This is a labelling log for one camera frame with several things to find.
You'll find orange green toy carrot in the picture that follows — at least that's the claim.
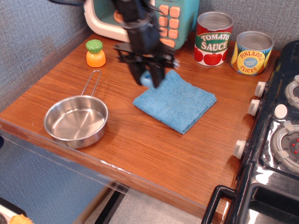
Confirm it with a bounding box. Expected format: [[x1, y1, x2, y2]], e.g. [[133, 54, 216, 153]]
[[85, 39, 106, 68]]

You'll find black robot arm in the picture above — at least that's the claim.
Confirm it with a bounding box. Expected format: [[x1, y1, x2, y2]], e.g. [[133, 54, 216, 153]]
[[113, 0, 179, 88]]

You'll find grey stove burner front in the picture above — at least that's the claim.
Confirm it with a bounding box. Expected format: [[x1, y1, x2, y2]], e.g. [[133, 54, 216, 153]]
[[271, 121, 299, 173]]

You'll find black oven door handle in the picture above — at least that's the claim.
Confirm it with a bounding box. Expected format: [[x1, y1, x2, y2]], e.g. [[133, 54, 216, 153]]
[[201, 185, 237, 224]]

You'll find white stove knob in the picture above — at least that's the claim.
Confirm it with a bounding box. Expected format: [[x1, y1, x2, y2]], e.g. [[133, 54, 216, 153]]
[[248, 99, 260, 117], [233, 140, 247, 160], [254, 81, 267, 98]]

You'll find white stove knob bottom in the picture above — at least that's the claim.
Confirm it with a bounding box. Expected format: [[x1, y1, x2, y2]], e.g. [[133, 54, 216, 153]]
[[233, 140, 247, 160]]

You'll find white stove knob top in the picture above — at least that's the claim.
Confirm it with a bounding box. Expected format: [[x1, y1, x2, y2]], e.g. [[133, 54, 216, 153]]
[[254, 81, 267, 98]]

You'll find stainless steel pan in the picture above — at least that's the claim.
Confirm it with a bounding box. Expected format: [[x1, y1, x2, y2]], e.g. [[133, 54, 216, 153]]
[[43, 70, 109, 149]]

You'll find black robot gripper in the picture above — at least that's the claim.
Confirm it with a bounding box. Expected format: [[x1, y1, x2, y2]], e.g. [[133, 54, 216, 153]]
[[114, 23, 179, 88]]

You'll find grey stove burner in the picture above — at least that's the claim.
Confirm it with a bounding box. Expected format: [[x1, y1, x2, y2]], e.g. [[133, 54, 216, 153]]
[[271, 121, 299, 173], [285, 75, 299, 109]]

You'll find white stove knob middle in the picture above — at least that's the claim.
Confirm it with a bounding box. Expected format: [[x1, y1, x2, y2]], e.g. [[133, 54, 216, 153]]
[[248, 99, 260, 117]]

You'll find yellow fuzzy object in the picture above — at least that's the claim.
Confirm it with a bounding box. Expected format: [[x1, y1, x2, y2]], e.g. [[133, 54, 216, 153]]
[[9, 214, 33, 224]]

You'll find grey stove burner rear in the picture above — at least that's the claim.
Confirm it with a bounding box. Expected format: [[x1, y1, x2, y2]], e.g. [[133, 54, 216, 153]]
[[285, 75, 299, 109]]

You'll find black toy stove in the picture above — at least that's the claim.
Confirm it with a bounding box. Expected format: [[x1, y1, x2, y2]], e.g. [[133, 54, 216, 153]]
[[201, 40, 299, 224]]

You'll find blue folded cloth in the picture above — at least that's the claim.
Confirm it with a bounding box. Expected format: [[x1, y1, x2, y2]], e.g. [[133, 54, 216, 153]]
[[133, 70, 217, 134]]

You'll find teal toy microwave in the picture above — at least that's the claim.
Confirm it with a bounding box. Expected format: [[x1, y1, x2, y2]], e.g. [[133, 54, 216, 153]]
[[84, 0, 199, 49]]

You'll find white round stove button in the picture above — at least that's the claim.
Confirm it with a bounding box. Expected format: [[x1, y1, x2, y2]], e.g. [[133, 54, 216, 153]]
[[273, 104, 288, 119]]

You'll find blue grey measuring spoon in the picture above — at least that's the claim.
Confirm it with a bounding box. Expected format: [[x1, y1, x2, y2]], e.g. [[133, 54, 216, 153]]
[[140, 70, 154, 88]]

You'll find pineapple slices can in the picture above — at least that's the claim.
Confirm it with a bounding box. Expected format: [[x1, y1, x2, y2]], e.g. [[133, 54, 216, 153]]
[[231, 31, 274, 76]]

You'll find tomato sauce can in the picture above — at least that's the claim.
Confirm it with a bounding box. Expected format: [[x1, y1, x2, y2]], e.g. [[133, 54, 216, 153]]
[[193, 11, 234, 67]]

